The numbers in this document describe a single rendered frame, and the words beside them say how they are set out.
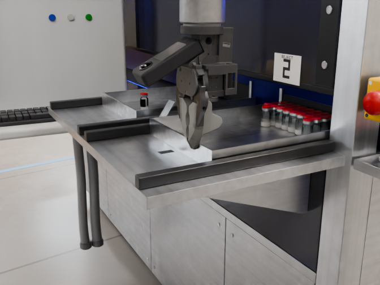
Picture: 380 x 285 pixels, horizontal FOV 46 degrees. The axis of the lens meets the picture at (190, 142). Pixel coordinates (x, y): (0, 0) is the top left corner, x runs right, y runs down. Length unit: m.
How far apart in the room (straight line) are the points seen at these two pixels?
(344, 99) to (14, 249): 1.90
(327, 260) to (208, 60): 0.48
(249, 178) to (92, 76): 0.99
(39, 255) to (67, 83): 1.01
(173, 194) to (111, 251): 1.62
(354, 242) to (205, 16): 0.53
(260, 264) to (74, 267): 1.19
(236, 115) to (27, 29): 0.80
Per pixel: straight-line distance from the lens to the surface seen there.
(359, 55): 0.84
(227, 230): 1.29
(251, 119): 1.11
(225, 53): 0.78
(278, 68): 1.00
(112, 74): 1.65
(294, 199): 0.95
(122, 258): 2.23
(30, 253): 2.37
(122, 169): 0.78
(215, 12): 0.74
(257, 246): 1.18
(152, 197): 0.67
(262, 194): 0.89
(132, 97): 1.32
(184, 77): 0.77
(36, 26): 1.59
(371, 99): 0.78
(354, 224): 0.95
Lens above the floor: 1.15
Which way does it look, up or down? 17 degrees down
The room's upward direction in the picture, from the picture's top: straight up
